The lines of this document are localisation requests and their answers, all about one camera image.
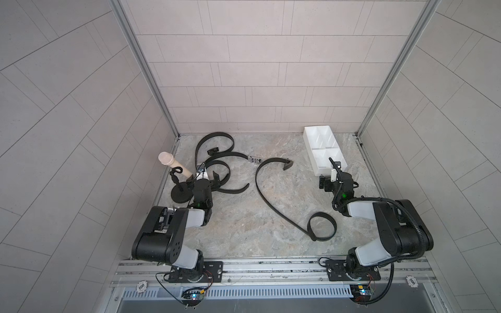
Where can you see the black stand with beige roll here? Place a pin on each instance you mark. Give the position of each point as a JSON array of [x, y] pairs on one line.
[[180, 175]]

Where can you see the white compartment storage box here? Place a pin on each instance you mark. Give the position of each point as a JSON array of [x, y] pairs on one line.
[[321, 145]]

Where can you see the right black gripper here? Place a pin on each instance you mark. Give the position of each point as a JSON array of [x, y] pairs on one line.
[[327, 182]]

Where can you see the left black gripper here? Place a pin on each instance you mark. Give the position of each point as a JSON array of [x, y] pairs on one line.
[[215, 177]]

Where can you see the left white round sticker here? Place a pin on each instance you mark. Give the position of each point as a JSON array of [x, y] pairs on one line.
[[142, 287]]

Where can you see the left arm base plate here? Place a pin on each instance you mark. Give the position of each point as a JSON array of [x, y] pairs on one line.
[[210, 271]]

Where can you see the green circuit board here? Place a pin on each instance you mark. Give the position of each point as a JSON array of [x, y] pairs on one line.
[[361, 293], [192, 297]]

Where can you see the black belt with silver buckle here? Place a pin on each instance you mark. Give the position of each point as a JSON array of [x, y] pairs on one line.
[[214, 159]]

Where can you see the right green circuit board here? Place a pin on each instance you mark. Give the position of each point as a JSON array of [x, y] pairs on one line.
[[361, 293]]

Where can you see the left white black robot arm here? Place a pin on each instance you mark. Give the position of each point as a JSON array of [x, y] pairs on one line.
[[160, 239]]

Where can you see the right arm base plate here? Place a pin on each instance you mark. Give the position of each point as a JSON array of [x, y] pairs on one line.
[[349, 270]]

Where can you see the white round sticker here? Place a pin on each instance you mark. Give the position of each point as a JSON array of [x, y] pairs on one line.
[[142, 287], [412, 281]]

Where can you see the left green circuit board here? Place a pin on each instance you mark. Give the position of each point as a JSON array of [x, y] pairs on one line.
[[192, 297]]

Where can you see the aluminium front rail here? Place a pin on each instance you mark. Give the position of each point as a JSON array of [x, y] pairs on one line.
[[242, 271]]

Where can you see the right white round sticker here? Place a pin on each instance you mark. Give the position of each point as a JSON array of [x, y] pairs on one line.
[[412, 281]]

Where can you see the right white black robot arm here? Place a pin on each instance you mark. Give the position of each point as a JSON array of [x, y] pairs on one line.
[[402, 234]]

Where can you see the long black belt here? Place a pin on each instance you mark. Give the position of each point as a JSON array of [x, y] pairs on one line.
[[282, 201]]

